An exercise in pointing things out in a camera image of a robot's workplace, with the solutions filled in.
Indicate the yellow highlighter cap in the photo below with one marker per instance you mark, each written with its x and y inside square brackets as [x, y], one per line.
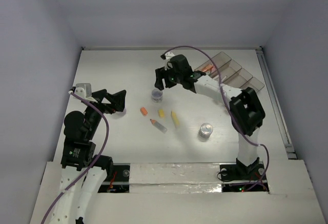
[161, 113]

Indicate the orange highlighter cap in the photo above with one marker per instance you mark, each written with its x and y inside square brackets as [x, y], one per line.
[143, 111]

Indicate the clip jar silver lid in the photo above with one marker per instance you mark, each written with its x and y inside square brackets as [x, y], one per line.
[205, 130]

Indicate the orange tip clear highlighter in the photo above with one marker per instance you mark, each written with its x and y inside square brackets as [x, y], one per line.
[158, 125]

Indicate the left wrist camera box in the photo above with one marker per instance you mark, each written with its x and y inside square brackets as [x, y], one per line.
[82, 90]

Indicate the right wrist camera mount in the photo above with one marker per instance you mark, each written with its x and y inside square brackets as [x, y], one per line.
[167, 58]

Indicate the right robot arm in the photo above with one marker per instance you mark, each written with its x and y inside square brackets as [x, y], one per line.
[242, 105]

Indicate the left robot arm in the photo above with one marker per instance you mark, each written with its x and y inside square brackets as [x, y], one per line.
[83, 166]

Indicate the yellow highlighter pen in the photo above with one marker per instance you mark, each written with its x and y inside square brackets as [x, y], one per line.
[175, 119]

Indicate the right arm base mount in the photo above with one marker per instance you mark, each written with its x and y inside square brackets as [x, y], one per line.
[240, 178]

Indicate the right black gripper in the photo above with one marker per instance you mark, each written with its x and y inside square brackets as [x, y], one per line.
[160, 73]

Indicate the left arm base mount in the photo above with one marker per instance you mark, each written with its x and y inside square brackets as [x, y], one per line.
[118, 181]

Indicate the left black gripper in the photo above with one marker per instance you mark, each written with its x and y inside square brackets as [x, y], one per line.
[101, 100]

